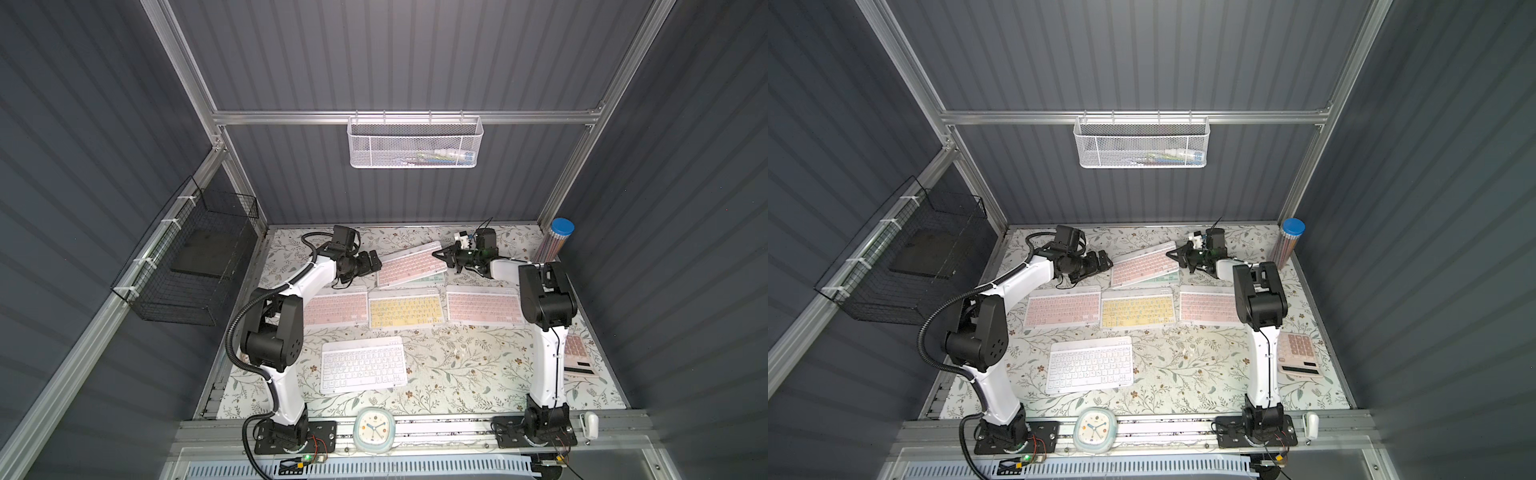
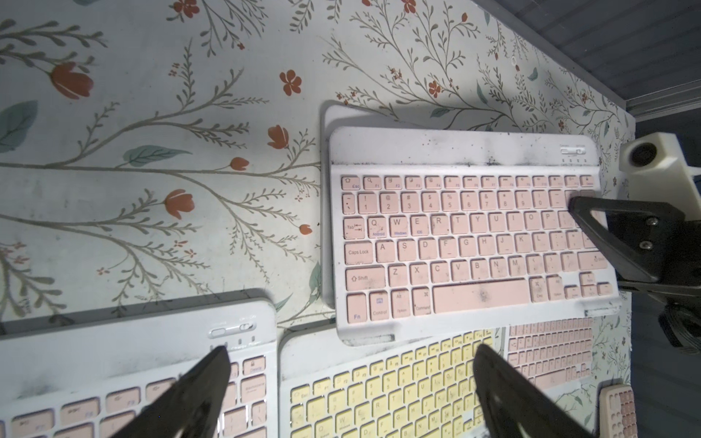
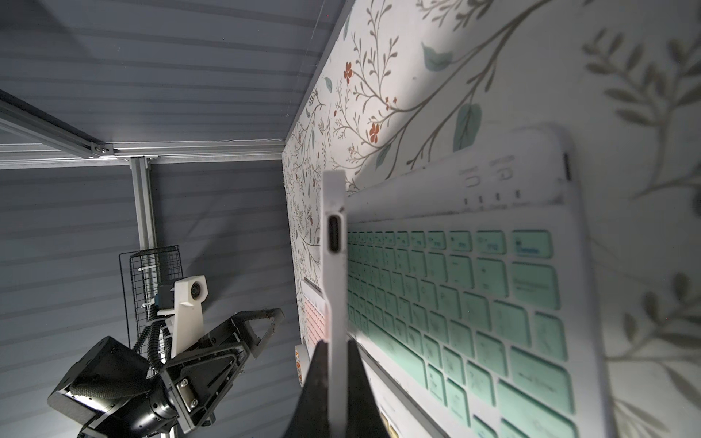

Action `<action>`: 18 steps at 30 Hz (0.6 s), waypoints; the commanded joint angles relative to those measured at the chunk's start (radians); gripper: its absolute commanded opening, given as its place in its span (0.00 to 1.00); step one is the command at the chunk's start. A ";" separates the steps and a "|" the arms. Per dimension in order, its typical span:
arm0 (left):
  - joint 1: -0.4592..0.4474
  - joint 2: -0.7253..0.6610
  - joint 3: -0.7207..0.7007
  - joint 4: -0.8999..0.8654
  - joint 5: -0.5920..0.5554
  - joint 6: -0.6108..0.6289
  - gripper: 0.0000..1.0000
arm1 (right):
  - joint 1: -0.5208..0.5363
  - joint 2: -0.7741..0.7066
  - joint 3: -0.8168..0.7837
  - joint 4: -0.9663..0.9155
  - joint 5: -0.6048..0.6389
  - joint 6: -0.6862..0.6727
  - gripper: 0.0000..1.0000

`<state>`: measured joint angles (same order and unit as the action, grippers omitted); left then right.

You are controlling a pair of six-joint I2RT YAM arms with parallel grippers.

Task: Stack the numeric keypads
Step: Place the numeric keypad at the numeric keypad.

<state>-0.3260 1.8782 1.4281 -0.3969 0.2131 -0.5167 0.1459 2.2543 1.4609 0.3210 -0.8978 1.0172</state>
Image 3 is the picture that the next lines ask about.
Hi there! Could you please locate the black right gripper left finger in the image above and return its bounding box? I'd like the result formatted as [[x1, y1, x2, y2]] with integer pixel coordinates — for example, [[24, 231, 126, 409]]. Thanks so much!
[[283, 341, 330, 438]]

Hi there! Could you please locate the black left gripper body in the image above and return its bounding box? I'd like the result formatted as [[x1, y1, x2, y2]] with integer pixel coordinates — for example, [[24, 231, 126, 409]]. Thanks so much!
[[47, 337, 246, 437]]

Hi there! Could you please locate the yellow keyboard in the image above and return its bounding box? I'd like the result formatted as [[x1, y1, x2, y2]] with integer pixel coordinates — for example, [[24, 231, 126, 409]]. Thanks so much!
[[380, 409, 400, 438]]

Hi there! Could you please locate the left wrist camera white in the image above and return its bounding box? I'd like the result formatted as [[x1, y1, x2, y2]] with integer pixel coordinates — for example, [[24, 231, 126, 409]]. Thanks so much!
[[158, 276, 208, 360]]

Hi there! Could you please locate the green keyboard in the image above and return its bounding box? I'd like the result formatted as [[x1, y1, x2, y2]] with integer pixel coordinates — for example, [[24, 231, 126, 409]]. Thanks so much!
[[347, 124, 614, 437]]

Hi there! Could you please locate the pink keyboard front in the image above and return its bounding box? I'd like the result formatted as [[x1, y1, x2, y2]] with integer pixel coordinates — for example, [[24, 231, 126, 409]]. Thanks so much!
[[321, 171, 349, 437]]

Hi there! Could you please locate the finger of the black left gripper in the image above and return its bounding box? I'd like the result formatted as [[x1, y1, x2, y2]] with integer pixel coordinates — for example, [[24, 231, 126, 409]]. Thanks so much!
[[223, 308, 285, 359]]

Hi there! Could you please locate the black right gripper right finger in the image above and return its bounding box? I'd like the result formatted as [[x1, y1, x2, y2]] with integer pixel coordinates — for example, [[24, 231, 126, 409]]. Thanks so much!
[[346, 339, 389, 438]]

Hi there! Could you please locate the black wire basket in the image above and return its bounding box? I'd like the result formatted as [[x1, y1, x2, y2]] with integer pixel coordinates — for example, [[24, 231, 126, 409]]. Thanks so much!
[[118, 246, 184, 347]]

